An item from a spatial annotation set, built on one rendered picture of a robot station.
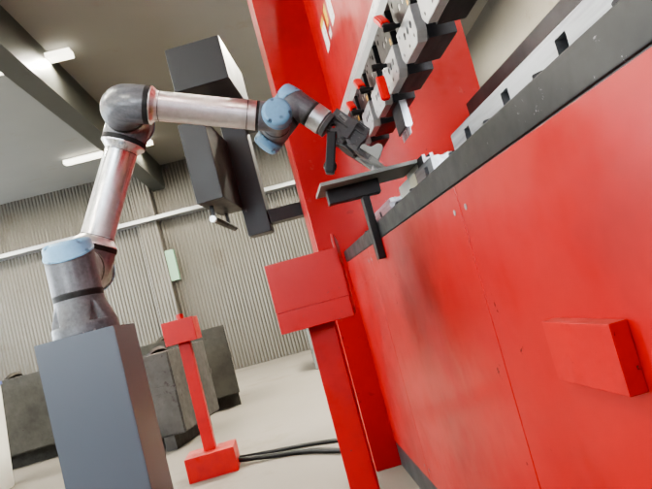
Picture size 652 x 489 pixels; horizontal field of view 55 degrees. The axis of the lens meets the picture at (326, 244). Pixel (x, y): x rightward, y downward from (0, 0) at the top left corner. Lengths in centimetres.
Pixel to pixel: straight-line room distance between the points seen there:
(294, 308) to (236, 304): 866
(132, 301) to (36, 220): 199
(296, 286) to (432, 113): 155
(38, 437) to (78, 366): 449
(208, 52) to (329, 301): 180
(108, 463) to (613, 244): 118
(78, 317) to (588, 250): 115
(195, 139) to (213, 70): 32
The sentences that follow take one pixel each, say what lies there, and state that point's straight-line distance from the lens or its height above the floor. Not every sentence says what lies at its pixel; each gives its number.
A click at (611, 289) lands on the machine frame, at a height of 65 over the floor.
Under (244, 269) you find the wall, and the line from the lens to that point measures 998.
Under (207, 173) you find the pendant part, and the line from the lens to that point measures 275.
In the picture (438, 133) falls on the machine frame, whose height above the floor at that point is 126.
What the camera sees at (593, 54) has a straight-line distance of 60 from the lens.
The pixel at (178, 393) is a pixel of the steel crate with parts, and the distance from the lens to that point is 437.
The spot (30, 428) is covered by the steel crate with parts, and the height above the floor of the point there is 30.
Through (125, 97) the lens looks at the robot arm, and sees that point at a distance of 163.
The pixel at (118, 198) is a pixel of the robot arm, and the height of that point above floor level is 110.
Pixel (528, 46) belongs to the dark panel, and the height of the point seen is 131.
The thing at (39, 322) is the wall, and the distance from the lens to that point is 1072.
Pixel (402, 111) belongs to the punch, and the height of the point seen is 114.
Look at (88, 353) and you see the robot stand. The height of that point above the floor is 73.
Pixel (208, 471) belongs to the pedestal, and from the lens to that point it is 333.
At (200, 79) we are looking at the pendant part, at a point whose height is 178.
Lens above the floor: 71
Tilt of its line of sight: 5 degrees up
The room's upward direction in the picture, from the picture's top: 15 degrees counter-clockwise
